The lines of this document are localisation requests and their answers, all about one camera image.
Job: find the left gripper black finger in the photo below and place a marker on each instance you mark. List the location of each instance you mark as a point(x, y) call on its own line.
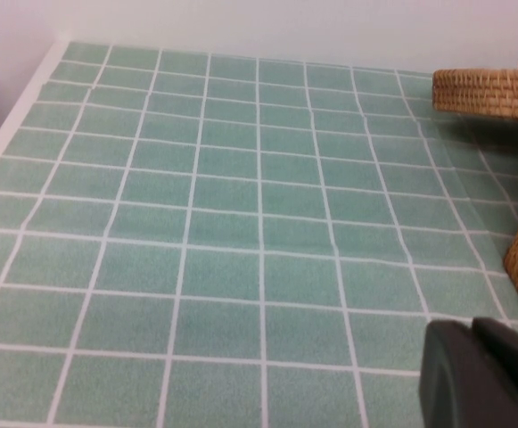
point(477, 383)

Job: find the woven rattan basket lid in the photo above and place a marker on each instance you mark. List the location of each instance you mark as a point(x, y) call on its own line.
point(486, 93)

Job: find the green white checked tablecloth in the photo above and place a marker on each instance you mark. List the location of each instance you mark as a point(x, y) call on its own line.
point(240, 223)

